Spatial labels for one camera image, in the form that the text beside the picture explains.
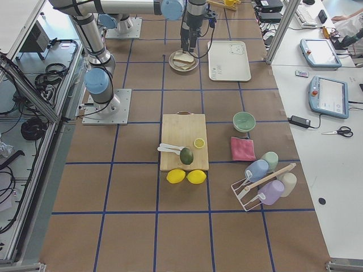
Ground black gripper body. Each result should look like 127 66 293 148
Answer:
180 11 217 47

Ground white bread slice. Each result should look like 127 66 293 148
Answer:
173 51 195 64

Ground round cream plate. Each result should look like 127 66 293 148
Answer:
168 50 199 72

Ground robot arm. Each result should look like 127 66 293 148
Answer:
50 1 119 114
94 0 217 53

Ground bread slice under egg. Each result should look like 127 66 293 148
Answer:
173 61 197 71

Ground yellow mug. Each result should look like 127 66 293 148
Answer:
224 0 240 7

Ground wooden mug rack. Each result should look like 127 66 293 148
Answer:
207 0 237 11

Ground cream bear serving tray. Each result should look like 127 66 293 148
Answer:
208 41 251 82

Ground wooden cutting board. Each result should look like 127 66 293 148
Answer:
160 113 209 171

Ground green bowl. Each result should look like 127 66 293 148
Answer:
233 111 256 133

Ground lemon half slice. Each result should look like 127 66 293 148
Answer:
193 138 205 149

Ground avocado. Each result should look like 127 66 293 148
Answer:
179 147 194 165

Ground pink cloth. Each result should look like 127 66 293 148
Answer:
231 137 256 162

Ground far teach pendant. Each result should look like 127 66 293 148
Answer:
299 39 342 69

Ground teach pendant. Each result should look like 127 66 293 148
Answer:
308 76 349 119
299 39 342 69

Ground left yellow lemon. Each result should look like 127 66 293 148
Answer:
166 169 186 184

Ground yellow lemon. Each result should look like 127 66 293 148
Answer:
187 169 206 185
166 169 186 184

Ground right yellow lemon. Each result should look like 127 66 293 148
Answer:
187 169 206 185

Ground black power adapter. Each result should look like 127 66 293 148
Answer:
288 115 311 129

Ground green cup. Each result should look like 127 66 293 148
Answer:
261 151 278 173

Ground blue cup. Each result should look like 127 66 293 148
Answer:
244 159 269 182

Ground near teach pendant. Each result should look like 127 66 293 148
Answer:
308 76 349 119

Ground wooden rolling pin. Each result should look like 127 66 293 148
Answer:
244 163 296 192

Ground cream cup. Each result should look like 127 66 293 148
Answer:
277 172 297 197

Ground purple cup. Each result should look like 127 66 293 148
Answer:
258 180 285 205

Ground black scissors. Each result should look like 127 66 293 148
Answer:
322 126 354 138

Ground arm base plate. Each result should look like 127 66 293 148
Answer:
105 17 142 40
81 89 132 125

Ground white wire cup rack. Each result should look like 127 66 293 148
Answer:
230 178 261 212

